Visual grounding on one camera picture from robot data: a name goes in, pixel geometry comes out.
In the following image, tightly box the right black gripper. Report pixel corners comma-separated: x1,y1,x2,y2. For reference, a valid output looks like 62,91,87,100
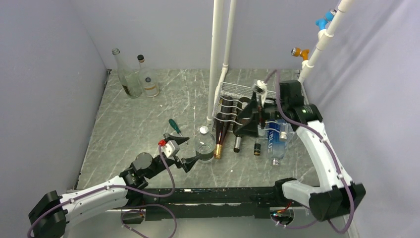
235,91,288,137

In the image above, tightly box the clear bottle silver cap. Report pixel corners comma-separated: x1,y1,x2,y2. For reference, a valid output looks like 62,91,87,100
194,125,216,163

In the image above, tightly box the clear bottle white label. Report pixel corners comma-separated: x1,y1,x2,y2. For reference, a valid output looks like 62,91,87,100
137,55,159,98

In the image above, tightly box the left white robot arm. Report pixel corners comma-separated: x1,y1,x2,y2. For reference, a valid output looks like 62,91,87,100
27,133,200,238

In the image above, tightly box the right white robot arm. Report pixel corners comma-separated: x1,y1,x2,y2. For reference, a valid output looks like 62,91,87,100
234,80,366,221

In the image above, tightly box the dark bottle grey foil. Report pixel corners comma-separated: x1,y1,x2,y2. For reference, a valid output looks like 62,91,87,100
232,97,251,153

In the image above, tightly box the dark bottle black cap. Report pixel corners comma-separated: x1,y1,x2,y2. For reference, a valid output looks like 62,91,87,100
253,139,261,156

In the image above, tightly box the dark bottle gold foil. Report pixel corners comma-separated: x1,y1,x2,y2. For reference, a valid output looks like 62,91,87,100
214,96,233,159

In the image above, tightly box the clear bottle dark green label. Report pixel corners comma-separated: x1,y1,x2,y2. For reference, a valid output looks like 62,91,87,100
272,119,294,142

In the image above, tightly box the blue labelled water bottle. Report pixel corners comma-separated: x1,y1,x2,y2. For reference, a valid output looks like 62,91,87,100
266,121,287,166

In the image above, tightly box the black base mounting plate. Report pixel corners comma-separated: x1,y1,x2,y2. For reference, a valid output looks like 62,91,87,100
123,186,300,219

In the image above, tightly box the orange pipe nozzle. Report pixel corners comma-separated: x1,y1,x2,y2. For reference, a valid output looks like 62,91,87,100
291,47,310,60

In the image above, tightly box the thick white vertical pipe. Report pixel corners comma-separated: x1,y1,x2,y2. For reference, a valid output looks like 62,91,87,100
206,0,224,124

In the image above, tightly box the blue pipe nozzle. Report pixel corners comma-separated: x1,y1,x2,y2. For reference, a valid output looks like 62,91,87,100
315,9,337,30

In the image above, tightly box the slanted white pipe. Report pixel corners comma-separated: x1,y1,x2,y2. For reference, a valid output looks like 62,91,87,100
298,0,354,84

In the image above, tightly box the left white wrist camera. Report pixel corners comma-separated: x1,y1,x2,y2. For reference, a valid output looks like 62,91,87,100
158,140,179,158

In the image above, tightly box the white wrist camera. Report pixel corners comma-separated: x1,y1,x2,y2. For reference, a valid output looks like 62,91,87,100
251,80,267,106
158,140,179,158

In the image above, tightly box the white wire wine rack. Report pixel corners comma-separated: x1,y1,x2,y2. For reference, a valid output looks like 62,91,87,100
211,82,295,141

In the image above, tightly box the green handled screwdriver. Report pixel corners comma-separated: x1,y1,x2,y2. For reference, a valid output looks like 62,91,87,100
168,119,183,137

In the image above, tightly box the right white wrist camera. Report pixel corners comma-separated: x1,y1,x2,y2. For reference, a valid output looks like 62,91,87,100
251,80,267,106

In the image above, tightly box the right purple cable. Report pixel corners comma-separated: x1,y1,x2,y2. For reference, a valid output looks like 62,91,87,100
264,69,357,235

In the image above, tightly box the purple cable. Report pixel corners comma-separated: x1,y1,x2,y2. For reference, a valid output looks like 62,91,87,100
27,144,179,238
264,69,357,235

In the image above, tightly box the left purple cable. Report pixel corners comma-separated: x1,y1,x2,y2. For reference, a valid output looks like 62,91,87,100
27,144,179,238

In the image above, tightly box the aluminium frame rail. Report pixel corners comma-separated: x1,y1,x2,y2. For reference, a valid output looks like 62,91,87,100
52,186,360,238

